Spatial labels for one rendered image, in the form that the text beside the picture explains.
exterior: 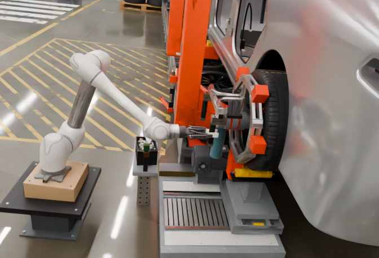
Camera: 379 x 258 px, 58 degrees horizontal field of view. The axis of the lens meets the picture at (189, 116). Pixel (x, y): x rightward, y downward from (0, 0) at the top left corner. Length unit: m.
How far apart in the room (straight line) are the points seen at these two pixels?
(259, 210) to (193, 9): 1.45
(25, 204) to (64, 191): 0.24
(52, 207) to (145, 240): 0.65
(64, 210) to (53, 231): 0.32
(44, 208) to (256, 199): 1.43
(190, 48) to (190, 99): 0.40
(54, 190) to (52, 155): 0.22
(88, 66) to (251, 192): 1.41
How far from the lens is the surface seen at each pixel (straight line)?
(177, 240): 2.42
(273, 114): 1.98
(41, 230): 2.63
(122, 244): 2.49
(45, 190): 2.37
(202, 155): 2.65
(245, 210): 2.51
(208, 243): 2.44
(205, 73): 4.07
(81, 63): 2.04
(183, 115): 2.67
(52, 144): 2.28
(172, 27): 4.42
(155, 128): 1.80
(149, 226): 2.60
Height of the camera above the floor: 1.83
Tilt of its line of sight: 26 degrees down
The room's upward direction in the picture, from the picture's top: 7 degrees clockwise
